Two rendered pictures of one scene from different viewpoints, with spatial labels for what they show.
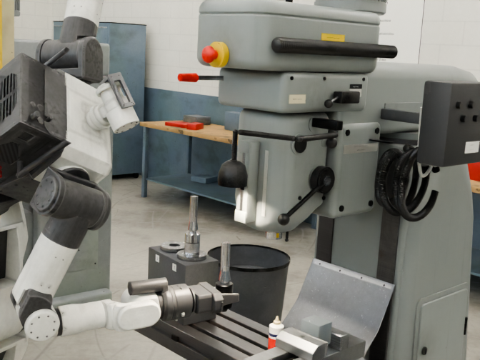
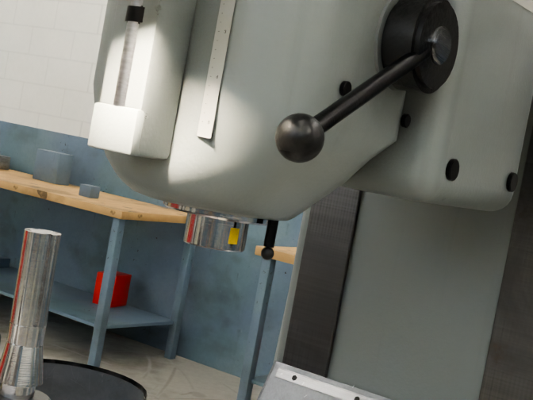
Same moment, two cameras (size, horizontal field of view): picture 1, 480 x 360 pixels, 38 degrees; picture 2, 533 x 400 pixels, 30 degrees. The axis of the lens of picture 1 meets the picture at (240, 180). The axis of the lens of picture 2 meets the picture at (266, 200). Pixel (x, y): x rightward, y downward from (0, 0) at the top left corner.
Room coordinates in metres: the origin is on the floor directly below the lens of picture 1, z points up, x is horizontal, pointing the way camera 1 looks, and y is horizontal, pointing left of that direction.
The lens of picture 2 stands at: (1.10, 0.02, 1.36)
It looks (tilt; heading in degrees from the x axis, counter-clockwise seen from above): 3 degrees down; 348
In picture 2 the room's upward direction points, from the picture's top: 10 degrees clockwise
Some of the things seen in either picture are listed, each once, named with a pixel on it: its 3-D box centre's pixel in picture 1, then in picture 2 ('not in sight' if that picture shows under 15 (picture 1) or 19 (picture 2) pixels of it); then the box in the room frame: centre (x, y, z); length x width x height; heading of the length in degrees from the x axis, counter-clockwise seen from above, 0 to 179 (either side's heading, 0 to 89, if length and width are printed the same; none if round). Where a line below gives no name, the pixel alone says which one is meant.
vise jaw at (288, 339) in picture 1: (301, 343); not in sight; (1.68, -0.18, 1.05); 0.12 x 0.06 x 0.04; 45
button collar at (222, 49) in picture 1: (218, 54); not in sight; (1.68, 0.07, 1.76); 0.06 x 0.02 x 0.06; 44
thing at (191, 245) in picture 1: (192, 244); not in sight; (2.05, 0.13, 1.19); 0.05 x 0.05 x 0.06
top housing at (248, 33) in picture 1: (290, 38); not in sight; (1.85, -0.11, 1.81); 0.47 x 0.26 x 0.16; 134
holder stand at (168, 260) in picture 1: (181, 280); not in sight; (2.09, 0.16, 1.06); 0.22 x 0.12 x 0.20; 37
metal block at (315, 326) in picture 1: (316, 331); not in sight; (1.72, -0.22, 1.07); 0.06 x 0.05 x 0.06; 45
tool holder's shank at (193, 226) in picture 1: (193, 214); not in sight; (2.05, 0.13, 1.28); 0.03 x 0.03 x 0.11
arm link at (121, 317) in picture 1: (129, 311); not in sight; (1.64, 0.25, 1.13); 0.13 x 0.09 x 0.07; 119
